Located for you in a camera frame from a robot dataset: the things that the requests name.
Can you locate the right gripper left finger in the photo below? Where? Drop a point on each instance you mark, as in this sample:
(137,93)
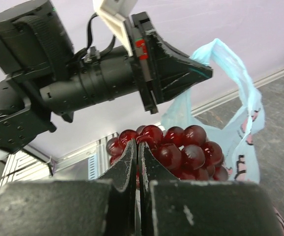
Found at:
(100,207)

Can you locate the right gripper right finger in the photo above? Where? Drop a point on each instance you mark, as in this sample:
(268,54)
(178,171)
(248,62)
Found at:
(173,207)

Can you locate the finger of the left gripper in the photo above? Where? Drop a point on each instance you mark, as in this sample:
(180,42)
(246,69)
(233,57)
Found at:
(172,71)

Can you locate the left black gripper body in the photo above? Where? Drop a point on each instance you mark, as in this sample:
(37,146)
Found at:
(144,41)

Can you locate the purple grape bunch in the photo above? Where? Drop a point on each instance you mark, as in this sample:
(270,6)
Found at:
(186,153)

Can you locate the light blue plastic bag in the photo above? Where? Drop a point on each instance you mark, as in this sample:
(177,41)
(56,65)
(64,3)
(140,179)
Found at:
(235,138)

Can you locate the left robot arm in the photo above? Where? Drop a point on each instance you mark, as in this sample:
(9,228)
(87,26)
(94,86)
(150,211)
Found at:
(44,75)

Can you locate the white slotted cable duct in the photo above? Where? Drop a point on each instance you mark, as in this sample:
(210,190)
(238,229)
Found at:
(92,167)

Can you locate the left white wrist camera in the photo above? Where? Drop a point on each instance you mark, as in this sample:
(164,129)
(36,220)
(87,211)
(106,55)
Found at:
(115,14)

